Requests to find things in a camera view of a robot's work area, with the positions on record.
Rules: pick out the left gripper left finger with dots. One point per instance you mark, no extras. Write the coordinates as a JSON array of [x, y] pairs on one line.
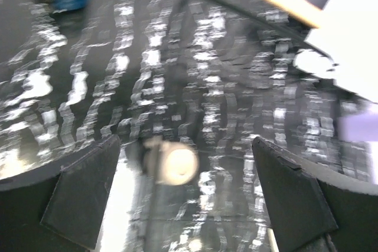
[[59, 206]]

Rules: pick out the white dry-erase board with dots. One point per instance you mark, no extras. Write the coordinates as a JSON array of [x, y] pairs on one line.
[[350, 38]]

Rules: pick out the lavender plastic cup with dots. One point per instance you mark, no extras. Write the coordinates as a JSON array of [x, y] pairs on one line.
[[358, 127]]

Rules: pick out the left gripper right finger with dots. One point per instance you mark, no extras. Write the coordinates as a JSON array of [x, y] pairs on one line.
[[313, 208]]

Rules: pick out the taupe ceramic mug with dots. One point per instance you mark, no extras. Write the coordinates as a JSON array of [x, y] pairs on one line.
[[169, 163]]

